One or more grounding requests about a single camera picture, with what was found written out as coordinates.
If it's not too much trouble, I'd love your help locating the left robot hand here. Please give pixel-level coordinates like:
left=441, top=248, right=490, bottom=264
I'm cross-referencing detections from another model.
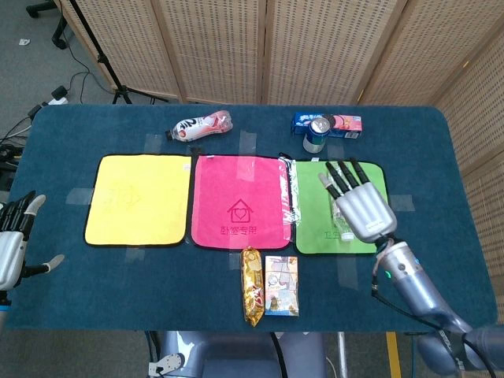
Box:
left=0, top=191, right=65, bottom=291

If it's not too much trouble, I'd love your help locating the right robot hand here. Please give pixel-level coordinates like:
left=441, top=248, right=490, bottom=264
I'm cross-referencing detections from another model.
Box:
left=318, top=157, right=398, bottom=244

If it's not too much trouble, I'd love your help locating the clear plastic water bottle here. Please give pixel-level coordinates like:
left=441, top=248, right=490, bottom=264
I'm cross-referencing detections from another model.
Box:
left=325, top=160, right=356, bottom=242

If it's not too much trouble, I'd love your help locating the black-capped sports drink bottle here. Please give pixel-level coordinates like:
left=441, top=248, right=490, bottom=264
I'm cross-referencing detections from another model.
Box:
left=164, top=110, right=233, bottom=143

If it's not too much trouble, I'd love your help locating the green towel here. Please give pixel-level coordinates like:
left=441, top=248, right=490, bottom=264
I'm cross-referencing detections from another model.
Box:
left=293, top=159, right=389, bottom=257

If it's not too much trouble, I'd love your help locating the crumpled clear plastic strip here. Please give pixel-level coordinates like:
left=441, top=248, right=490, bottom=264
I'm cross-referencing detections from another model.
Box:
left=277, top=156, right=303, bottom=226

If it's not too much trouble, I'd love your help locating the blue pink cookie box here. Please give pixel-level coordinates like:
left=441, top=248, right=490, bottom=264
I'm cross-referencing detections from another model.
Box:
left=291, top=113, right=364, bottom=140

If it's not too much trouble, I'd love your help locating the blue soda can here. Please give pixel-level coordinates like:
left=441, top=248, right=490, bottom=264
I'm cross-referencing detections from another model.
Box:
left=302, top=118, right=331, bottom=154

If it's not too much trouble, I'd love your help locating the orange blue snack box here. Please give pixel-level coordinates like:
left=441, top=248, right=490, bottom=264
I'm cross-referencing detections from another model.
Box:
left=264, top=255, right=299, bottom=317

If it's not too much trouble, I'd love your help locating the pink towel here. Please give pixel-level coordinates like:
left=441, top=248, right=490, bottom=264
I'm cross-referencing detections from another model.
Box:
left=190, top=154, right=292, bottom=251

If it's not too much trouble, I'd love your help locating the yellow towel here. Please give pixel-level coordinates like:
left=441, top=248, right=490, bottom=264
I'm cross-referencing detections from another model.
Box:
left=83, top=154, right=193, bottom=248

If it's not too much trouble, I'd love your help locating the gold biscuit packet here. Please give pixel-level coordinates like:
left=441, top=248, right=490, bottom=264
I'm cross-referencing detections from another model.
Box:
left=239, top=246, right=264, bottom=328

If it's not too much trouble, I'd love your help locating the white power strip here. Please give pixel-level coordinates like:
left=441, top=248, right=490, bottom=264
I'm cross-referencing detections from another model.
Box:
left=41, top=86, right=69, bottom=106

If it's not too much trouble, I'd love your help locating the grey robot torso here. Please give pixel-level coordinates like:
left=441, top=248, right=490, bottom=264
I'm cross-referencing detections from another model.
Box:
left=147, top=330, right=328, bottom=378

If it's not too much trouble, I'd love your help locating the black tripod stand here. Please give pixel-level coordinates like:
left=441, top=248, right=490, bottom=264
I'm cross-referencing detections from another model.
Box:
left=69, top=0, right=170, bottom=106

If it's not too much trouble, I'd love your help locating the black office chair base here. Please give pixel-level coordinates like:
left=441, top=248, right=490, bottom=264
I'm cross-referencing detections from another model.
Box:
left=26, top=0, right=70, bottom=50

